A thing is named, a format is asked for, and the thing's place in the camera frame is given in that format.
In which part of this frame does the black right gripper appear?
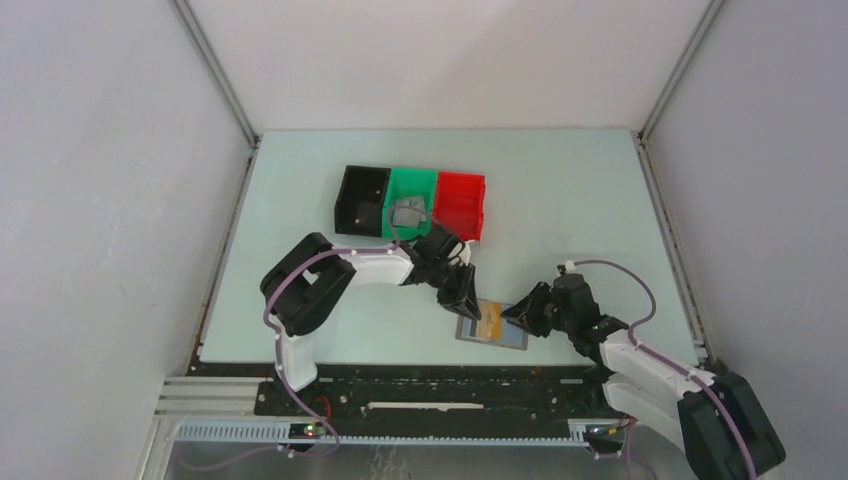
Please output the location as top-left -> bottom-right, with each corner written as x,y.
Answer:
500,282 -> 575,340

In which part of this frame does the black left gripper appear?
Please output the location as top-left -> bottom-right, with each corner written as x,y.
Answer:
426,260 -> 481,322

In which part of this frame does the beige leather card holder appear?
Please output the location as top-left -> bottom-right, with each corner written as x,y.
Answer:
455,300 -> 528,351

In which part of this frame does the gold orange card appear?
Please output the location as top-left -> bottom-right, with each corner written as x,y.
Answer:
476,301 -> 503,341

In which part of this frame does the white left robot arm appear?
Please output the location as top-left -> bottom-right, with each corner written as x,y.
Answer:
260,226 -> 482,417

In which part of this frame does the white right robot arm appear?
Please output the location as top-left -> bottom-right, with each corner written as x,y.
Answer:
502,271 -> 787,479

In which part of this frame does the grey card in green bin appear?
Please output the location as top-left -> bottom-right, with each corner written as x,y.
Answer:
388,205 -> 427,229

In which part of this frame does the red plastic bin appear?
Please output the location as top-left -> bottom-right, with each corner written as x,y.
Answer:
433,171 -> 486,242

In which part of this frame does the green plastic bin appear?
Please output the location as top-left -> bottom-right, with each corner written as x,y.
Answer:
381,168 -> 438,240

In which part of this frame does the black plastic bin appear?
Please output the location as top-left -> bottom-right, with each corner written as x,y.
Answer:
334,165 -> 391,237

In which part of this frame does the aluminium frame rail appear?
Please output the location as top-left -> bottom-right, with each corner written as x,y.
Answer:
156,365 -> 627,445

